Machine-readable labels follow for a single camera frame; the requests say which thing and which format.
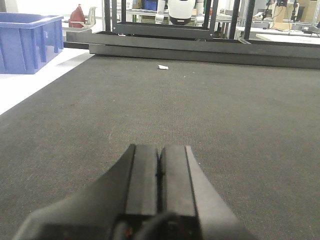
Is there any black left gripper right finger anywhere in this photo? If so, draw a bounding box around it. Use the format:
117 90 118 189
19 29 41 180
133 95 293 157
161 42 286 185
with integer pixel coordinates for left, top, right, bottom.
160 145 255 240

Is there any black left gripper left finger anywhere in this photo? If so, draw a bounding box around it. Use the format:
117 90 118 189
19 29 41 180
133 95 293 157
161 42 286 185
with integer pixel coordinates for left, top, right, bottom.
14 144 158 240

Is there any dark grey fabric mat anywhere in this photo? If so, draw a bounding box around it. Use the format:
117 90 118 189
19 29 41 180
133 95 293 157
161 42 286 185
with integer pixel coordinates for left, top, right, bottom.
0 56 320 240

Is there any small white paper scrap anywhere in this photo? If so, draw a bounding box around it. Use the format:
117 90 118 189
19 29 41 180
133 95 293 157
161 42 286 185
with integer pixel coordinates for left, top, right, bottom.
158 64 169 70

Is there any blue plastic bin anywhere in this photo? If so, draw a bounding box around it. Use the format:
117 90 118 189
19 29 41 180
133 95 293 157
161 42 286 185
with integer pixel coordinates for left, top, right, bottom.
0 12 64 74

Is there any red bag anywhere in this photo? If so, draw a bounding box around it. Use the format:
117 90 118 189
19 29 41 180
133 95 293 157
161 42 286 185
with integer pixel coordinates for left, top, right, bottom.
68 4 86 28

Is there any black metal frame rack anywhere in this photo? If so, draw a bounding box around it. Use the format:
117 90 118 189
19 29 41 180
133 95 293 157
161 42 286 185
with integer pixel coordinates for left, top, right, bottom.
65 3 320 70

